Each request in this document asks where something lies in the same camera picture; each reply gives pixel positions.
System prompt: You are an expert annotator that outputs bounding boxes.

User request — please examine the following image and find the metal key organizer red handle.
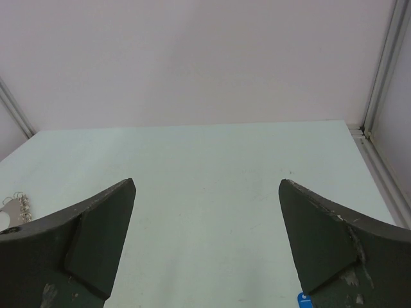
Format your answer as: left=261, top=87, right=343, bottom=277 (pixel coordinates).
left=1, top=191, right=33, bottom=231

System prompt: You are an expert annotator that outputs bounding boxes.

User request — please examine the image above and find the aluminium frame post left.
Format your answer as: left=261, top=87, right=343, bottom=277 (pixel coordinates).
left=0, top=79, right=36, bottom=139

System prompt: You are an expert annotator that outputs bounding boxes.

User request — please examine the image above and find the blue key tag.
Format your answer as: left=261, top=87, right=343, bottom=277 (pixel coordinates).
left=297, top=292, right=313, bottom=308

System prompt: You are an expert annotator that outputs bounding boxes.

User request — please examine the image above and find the aluminium frame post right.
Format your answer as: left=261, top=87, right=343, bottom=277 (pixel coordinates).
left=351, top=1, right=410, bottom=228

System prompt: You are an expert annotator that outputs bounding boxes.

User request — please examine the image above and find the aluminium frame post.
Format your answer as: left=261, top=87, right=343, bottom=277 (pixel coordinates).
left=0, top=79, right=36, bottom=139
left=351, top=1, right=410, bottom=228

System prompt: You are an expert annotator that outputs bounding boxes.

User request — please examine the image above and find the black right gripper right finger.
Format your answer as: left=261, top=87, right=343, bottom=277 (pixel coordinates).
left=279, top=179, right=410, bottom=307

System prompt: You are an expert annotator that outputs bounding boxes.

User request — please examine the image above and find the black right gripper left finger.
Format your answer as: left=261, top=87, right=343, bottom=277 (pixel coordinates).
left=1, top=178, right=136, bottom=307

